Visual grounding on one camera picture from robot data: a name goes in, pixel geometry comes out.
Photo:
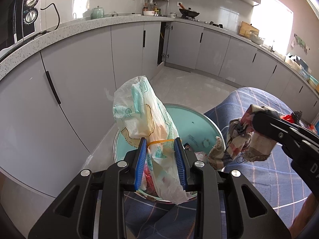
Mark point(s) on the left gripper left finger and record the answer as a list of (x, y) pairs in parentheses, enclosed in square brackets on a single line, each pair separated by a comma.
[(139, 162)]

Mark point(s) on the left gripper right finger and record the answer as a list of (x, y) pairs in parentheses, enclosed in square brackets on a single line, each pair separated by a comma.
[(179, 157)]

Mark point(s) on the red plastic bag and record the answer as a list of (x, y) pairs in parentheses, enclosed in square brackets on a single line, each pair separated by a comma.
[(289, 118)]

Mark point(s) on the white printed plastic bag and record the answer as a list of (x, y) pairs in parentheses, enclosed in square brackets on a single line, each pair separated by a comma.
[(138, 114)]

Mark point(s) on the plaid cloth rag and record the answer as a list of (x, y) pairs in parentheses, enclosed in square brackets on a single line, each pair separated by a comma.
[(242, 140)]

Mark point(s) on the black mesh net bundle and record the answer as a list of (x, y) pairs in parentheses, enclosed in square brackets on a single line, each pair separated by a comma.
[(296, 117)]

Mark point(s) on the teal trash bin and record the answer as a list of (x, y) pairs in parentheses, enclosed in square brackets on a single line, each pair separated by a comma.
[(193, 127)]

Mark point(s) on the grey kitchen cabinets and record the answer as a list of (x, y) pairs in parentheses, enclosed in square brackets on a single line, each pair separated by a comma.
[(57, 95)]

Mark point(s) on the person's right hand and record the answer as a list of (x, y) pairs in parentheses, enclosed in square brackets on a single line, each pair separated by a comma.
[(306, 213)]

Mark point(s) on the blue plaid tablecloth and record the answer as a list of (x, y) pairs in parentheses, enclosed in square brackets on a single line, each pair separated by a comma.
[(274, 178)]

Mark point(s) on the metal bowl on counter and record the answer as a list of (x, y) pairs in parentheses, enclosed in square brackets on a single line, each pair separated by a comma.
[(256, 39)]

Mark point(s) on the wooden cutting board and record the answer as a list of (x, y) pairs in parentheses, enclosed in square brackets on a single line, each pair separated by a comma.
[(247, 29)]

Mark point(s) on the black wok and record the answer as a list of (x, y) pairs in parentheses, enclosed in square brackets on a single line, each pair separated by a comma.
[(187, 13)]

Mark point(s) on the green kettle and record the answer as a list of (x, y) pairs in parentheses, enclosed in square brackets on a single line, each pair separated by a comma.
[(97, 13)]

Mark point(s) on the metal spice rack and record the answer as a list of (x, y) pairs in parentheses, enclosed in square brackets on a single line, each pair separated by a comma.
[(155, 8)]

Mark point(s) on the microwave oven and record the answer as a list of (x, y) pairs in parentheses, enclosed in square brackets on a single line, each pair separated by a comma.
[(18, 23)]

